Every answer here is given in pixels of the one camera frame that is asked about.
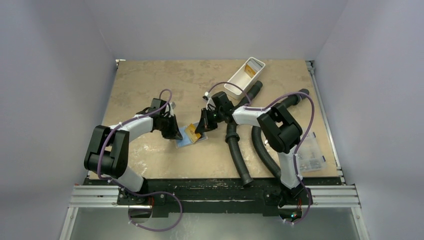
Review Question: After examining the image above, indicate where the black corrugated hose left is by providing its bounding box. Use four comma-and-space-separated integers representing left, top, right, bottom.
225, 80, 264, 187

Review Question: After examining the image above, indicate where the aluminium frame rail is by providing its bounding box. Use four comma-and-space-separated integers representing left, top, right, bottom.
305, 60, 361, 208

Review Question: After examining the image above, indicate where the white plastic card bin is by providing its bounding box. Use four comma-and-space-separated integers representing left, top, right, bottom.
224, 57, 266, 100

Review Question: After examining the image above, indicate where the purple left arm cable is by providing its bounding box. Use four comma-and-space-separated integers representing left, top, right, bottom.
96, 88, 174, 181

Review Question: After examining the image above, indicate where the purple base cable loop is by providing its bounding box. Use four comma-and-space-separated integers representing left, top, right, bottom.
109, 178, 184, 233

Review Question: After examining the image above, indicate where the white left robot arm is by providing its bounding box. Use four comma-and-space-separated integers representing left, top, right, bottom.
83, 98, 183, 205

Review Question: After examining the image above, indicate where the beige leather card holder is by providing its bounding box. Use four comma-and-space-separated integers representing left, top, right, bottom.
175, 122, 208, 149

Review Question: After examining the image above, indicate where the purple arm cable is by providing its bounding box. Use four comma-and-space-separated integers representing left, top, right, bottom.
96, 88, 174, 181
204, 81, 316, 226

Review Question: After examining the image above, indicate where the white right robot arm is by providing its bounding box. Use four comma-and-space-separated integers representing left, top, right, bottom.
195, 88, 313, 205

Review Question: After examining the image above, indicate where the black corrugated hose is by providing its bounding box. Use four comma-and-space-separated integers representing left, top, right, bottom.
225, 80, 264, 187
251, 88, 310, 180

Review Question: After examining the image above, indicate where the clear plastic screw organizer box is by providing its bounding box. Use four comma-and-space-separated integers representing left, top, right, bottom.
297, 132, 327, 173

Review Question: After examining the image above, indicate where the gold credit card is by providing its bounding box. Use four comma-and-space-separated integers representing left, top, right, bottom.
184, 123, 202, 144

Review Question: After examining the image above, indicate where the stack of cards in bin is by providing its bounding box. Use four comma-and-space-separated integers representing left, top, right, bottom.
244, 58, 263, 79

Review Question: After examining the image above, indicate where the black corrugated hose right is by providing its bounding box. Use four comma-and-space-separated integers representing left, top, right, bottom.
251, 88, 310, 180

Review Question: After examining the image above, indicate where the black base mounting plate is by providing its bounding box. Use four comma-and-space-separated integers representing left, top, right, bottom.
82, 177, 342, 220

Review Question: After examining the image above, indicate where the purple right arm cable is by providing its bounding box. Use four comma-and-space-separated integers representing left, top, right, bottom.
204, 81, 316, 226

